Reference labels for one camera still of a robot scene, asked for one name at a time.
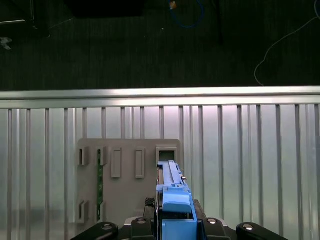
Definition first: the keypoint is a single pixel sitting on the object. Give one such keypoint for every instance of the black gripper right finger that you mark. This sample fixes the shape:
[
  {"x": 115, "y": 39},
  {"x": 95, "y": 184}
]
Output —
[{"x": 213, "y": 230}]

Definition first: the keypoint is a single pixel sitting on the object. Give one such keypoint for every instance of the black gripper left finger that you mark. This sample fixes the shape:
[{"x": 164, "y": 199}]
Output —
[{"x": 141, "y": 230}]

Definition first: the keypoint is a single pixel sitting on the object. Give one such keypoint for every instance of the hard disk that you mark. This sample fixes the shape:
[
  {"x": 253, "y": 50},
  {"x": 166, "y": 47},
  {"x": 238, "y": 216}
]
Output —
[{"x": 175, "y": 200}]

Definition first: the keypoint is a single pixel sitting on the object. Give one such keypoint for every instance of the grey parts rack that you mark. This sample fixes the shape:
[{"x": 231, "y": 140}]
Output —
[{"x": 125, "y": 195}]

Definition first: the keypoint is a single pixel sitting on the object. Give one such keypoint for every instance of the green RAM stick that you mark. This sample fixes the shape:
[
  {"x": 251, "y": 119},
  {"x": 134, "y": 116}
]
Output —
[{"x": 100, "y": 185}]

